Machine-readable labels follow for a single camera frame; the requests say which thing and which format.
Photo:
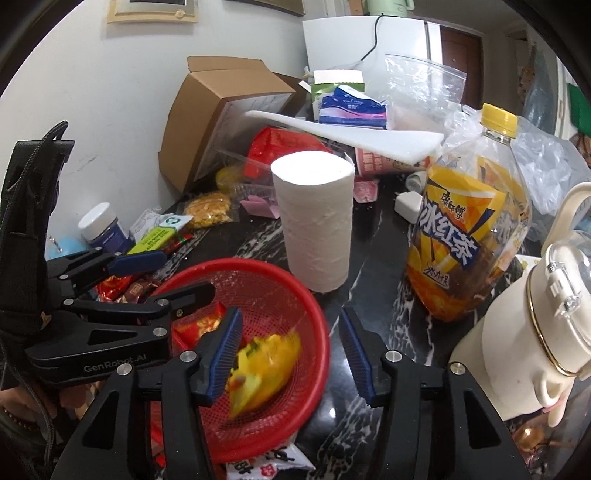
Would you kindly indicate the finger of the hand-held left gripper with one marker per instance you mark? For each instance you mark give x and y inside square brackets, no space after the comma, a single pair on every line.
[184,295]
[138,262]

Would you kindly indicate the brown cardboard box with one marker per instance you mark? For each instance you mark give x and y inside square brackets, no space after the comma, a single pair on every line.
[207,106]

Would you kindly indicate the black white snack packet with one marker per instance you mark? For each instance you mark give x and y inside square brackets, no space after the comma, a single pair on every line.
[258,461]

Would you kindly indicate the yellow lumpy object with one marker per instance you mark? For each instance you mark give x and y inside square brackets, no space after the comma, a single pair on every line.
[230,179]

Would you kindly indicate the person's left hand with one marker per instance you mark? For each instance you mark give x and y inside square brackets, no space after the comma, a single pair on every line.
[64,398]

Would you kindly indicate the light blue round toy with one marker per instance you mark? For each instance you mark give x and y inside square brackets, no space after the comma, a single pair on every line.
[69,249]

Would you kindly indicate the pink small packet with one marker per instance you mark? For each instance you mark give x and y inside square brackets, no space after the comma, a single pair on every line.
[261,206]
[365,191]

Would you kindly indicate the yellow corn snack packet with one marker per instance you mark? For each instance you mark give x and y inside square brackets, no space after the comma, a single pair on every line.
[207,210]

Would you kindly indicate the white toilet paper roll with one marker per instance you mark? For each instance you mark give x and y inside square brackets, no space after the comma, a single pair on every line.
[314,221]

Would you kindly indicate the smiley print cloth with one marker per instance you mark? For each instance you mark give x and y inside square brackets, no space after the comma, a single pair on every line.
[528,262]

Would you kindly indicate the green electric kettle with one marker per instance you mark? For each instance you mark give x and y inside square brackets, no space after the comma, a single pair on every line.
[390,7]

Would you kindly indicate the green tote bag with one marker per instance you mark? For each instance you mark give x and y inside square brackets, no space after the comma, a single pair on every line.
[579,108]

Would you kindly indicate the iced tea plastic bottle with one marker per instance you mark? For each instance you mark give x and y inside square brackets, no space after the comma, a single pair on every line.
[461,230]

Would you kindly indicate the red plastic basket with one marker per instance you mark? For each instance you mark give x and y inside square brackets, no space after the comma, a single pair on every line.
[277,295]

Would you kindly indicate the wall intercom panel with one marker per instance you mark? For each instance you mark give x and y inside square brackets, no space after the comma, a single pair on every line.
[152,14]

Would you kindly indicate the brown wooden door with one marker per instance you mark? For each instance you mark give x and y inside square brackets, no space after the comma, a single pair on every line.
[459,64]

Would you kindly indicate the pink instant noodle cup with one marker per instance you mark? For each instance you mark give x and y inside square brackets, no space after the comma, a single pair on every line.
[378,165]

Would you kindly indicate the clear plastic container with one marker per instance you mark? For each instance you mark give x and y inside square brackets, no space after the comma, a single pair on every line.
[249,175]

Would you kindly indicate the clear zip bag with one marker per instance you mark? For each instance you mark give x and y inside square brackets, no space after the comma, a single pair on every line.
[425,87]

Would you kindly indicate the white foam sheet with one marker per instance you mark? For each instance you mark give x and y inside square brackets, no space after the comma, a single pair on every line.
[369,138]

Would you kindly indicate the blue jar white lid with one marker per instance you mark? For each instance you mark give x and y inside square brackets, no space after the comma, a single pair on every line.
[104,230]

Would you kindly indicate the small white adapter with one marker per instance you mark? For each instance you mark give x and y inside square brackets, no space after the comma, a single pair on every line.
[416,181]

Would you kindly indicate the white sachet green logo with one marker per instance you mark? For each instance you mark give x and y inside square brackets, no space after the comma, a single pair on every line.
[157,220]

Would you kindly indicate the red orange snack packets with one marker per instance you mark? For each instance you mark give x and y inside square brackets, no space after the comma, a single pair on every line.
[124,288]

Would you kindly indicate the white charger plug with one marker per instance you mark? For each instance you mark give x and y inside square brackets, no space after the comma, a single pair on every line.
[408,206]

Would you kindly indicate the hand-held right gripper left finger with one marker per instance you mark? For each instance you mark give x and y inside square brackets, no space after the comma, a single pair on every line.
[226,350]

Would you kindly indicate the large red snack bag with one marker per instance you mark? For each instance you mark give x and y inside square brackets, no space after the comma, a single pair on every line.
[272,147]

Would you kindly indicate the crumpled clear plastic bag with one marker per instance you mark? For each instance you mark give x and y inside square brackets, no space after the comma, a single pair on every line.
[549,166]

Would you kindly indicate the white fridge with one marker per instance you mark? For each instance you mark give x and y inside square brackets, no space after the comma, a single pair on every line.
[341,41]

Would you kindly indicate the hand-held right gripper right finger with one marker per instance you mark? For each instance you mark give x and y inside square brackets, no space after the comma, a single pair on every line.
[355,350]

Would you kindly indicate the lime green label packet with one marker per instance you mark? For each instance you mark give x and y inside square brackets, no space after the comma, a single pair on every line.
[150,241]

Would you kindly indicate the green white carton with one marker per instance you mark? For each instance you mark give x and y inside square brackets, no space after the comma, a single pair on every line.
[337,76]

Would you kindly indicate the blue tissue pack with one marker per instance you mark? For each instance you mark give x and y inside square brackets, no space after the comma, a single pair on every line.
[351,104]

